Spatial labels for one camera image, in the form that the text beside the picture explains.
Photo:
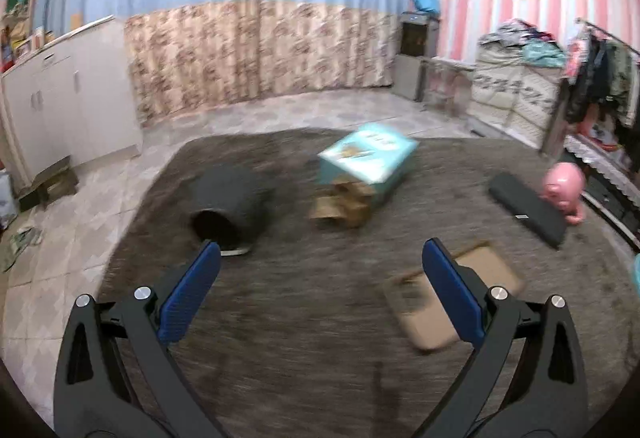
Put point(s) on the flat brown cardboard sheet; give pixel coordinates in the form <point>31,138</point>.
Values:
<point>500,270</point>

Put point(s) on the light blue plastic basket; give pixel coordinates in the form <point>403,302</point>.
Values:
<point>637,273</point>

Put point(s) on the scattered papers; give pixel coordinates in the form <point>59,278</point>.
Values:
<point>20,245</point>

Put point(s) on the teal cardboard box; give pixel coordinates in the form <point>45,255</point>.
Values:
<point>370,153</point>

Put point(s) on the row of hanging clothes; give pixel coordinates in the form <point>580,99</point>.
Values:
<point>605,78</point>

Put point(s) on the stack of patterned quilts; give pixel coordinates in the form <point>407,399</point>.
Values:
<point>515,98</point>

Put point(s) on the black trash bin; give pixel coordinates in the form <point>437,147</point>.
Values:
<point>230,193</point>

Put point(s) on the small wooden footstool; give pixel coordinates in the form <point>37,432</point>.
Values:
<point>50,183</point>

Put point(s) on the metal clothes rack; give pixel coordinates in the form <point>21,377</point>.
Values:
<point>610,36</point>

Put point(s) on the white lace cloth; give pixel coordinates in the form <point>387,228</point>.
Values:
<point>600,158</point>

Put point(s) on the blue and floral curtain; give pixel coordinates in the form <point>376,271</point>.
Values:
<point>225,18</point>

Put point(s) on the grey water dispenser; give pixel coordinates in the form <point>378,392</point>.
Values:
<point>412,53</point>

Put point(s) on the crumpled brown cardboard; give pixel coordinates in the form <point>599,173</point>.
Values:
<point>345,208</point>

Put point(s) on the white cabinet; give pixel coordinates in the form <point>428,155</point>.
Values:
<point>75,108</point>

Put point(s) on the pile of folded clothes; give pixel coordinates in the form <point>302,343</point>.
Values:
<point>525,43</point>

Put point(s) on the dark grey flat cushion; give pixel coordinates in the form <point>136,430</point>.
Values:
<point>530,210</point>

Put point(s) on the grey brown rug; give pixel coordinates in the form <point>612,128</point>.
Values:
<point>310,308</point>

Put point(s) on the pink piggy bank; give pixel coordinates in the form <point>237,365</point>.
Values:
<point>565,188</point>

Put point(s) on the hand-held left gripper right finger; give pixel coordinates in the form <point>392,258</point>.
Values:
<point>452,288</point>

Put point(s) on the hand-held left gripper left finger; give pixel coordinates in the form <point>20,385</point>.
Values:
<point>192,288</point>

